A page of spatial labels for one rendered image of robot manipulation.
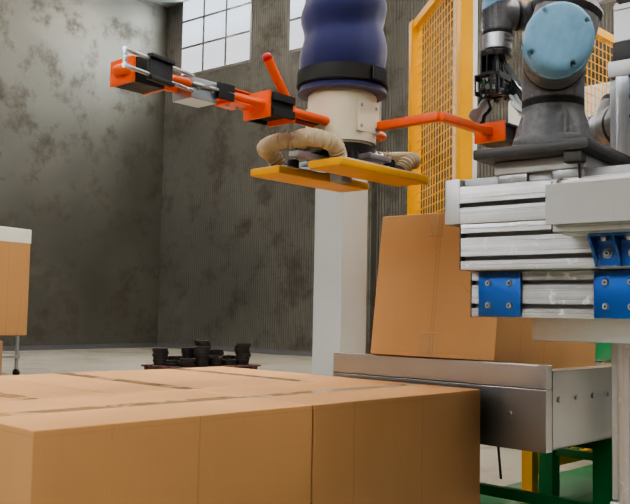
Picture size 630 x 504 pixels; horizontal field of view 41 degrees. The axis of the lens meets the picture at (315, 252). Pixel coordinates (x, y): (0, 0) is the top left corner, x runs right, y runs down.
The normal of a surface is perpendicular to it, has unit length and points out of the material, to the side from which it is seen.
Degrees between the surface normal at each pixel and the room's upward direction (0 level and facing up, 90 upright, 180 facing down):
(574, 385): 90
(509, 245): 90
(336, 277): 90
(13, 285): 90
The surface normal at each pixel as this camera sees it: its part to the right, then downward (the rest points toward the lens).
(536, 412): -0.69, -0.07
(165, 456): 0.72, -0.04
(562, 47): -0.26, 0.05
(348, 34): 0.11, -0.30
